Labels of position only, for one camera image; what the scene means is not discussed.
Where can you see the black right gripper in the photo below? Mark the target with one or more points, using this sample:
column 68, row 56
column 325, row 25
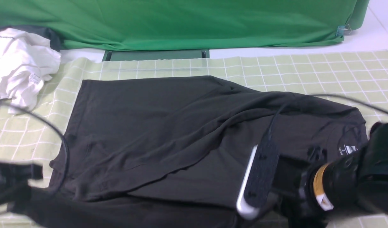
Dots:
column 293, row 182

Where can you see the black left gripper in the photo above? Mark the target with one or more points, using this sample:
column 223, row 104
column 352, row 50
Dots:
column 14, row 181

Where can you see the dark gray long-sleeve shirt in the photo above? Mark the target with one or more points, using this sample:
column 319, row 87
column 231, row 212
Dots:
column 172, row 152

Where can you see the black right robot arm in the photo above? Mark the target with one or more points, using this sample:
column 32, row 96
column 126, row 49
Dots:
column 315, row 191

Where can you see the crumpled white shirt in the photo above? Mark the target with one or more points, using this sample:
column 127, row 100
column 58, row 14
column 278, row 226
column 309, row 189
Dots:
column 27, row 61

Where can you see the light green checkered tablecloth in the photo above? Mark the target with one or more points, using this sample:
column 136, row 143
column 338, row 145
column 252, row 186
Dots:
column 359, row 80

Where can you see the blue binder clip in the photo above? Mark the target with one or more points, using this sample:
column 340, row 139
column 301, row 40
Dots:
column 343, row 30

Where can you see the green backdrop cloth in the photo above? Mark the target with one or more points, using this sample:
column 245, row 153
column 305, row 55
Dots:
column 149, row 25

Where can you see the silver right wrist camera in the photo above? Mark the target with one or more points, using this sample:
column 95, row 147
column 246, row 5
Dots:
column 258, row 179

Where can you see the dark green metal frame base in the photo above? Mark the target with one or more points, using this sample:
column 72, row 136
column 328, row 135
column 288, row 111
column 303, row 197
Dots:
column 155, row 55

